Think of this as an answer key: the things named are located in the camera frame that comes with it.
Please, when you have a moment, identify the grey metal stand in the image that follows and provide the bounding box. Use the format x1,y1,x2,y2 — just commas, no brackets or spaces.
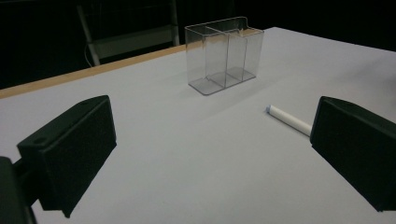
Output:
76,0,181,67

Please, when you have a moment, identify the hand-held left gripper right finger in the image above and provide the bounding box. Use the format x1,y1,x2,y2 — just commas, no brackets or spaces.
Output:
309,95,396,213

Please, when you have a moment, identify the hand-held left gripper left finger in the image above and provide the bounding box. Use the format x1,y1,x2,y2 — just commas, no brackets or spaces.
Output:
16,94,118,218

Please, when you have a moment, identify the white cable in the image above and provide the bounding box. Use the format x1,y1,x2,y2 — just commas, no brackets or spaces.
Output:
83,43,94,68

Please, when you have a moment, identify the white pen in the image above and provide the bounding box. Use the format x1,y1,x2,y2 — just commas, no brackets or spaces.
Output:
265,104,313,137

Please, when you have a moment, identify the clear plastic divided holder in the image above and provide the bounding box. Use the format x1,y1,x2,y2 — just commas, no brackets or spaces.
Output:
184,16,265,96

